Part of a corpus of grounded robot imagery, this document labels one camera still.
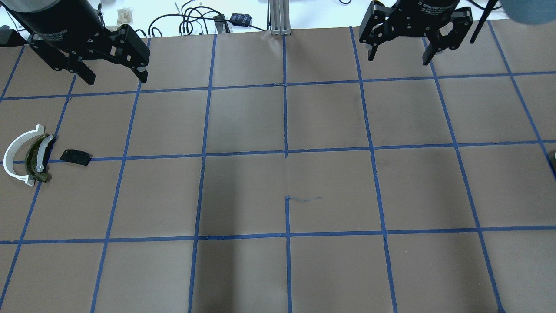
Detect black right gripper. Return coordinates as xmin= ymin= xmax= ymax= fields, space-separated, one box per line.
xmin=359 ymin=0 xmax=473 ymax=66

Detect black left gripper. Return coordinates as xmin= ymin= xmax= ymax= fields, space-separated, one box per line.
xmin=5 ymin=0 xmax=150 ymax=85

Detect black brake pad plate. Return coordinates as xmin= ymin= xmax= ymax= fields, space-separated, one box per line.
xmin=60 ymin=149 xmax=92 ymax=166

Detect olive green brake shoe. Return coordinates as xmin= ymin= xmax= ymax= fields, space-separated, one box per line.
xmin=24 ymin=133 xmax=55 ymax=183

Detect small blue black adapter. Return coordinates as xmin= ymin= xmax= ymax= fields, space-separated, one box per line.
xmin=229 ymin=13 xmax=252 ymax=27

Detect white curved plastic bracket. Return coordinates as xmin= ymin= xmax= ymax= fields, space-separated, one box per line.
xmin=3 ymin=124 xmax=44 ymax=186

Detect aluminium frame post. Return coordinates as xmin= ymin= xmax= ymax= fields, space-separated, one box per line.
xmin=267 ymin=0 xmax=291 ymax=36

